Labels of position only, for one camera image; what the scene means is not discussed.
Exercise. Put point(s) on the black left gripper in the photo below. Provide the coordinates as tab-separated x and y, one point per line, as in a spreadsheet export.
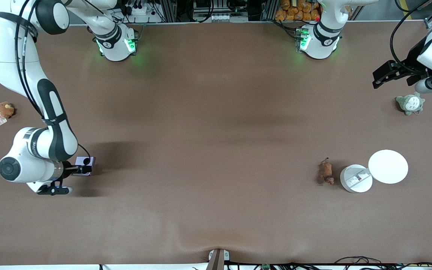
412	59

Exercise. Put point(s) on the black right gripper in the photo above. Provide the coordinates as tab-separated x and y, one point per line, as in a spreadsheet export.
67	171

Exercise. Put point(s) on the lavender flip phone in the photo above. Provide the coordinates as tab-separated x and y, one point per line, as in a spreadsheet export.
91	162

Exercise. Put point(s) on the brown lion statue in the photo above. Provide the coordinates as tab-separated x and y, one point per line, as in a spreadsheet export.
326	171

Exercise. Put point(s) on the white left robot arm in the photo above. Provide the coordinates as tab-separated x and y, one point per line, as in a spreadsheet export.
324	37

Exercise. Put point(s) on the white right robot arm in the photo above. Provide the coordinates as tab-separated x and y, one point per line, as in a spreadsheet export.
13	56

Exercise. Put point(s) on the grey totoro plush toy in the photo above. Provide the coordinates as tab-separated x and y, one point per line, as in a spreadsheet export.
410	104

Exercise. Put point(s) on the white round flat lid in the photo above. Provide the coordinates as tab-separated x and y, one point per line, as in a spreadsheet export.
387	166

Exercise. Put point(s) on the orange plush toy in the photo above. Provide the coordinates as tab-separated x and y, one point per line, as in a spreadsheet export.
306	7
296	15
285	4
314	15
280	15

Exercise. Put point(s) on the brown plush toy with tag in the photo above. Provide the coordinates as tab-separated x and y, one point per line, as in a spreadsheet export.
5	110

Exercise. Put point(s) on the white cylinder container with label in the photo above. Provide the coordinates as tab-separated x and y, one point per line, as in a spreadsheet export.
354	180

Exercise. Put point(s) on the brown table mat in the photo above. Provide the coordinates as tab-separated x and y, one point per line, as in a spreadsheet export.
216	206

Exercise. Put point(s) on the white terminal block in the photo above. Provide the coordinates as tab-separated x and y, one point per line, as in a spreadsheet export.
229	17

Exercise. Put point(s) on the white power strip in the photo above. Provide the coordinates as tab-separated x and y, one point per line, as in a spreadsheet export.
136	9

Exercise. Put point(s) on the small green circuit board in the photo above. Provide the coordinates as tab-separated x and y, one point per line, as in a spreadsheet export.
266	267

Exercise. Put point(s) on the grey camera stand bracket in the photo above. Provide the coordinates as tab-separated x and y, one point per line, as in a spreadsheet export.
218	259

